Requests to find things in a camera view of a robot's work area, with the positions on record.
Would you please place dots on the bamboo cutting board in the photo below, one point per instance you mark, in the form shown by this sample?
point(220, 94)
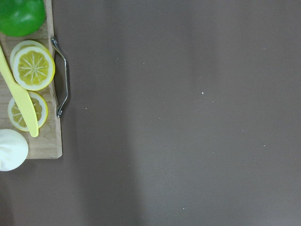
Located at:
point(48, 144)

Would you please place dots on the lemon slice stack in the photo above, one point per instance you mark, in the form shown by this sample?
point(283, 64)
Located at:
point(32, 65)

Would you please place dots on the green lime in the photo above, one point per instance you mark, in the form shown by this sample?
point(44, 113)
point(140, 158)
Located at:
point(21, 17)

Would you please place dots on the yellow plastic knife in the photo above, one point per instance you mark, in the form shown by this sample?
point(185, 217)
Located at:
point(21, 97)

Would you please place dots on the lemon slice upper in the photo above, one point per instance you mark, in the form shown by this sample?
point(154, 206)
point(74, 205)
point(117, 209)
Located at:
point(40, 106)

